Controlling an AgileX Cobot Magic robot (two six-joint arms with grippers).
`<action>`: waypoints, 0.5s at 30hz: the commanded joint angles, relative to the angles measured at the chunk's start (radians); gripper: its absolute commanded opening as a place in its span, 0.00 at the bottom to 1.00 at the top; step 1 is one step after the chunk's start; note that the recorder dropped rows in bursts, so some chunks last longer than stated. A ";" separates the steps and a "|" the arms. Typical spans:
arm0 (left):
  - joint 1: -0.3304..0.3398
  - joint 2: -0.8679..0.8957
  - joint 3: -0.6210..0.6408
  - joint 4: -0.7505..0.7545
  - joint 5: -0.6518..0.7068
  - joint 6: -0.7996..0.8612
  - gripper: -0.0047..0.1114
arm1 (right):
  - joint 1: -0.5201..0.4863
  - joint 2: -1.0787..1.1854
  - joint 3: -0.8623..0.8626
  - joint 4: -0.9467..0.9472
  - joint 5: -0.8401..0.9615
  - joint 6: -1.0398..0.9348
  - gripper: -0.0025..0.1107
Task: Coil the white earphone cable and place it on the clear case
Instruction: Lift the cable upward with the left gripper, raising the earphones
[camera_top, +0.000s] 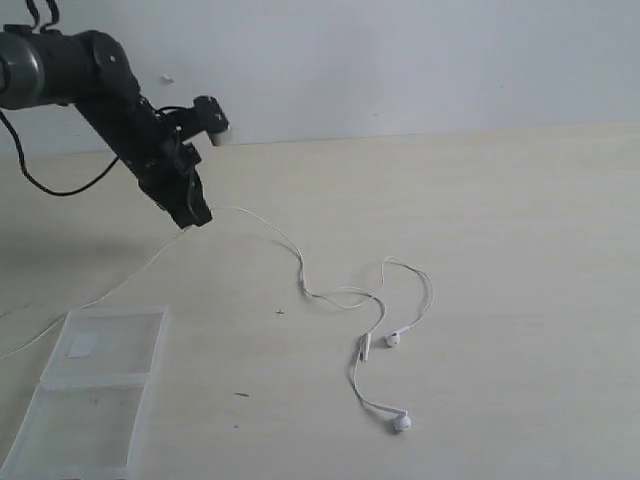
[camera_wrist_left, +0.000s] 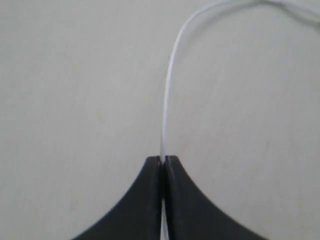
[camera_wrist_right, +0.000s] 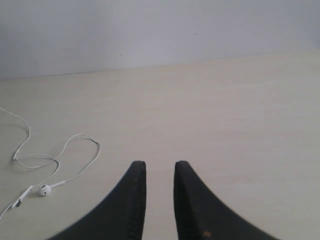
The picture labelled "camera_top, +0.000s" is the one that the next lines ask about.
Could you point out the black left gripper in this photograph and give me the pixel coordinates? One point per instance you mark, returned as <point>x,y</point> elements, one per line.
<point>151,148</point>

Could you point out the white wired earphones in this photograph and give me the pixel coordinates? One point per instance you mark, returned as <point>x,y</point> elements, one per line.
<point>349,297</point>

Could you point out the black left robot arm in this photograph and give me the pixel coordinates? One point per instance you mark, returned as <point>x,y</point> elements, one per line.
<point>91,72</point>

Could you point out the clear plastic storage box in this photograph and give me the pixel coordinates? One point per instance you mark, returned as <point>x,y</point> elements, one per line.
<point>86,415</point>

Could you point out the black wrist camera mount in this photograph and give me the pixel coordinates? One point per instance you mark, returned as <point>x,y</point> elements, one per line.
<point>205,116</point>

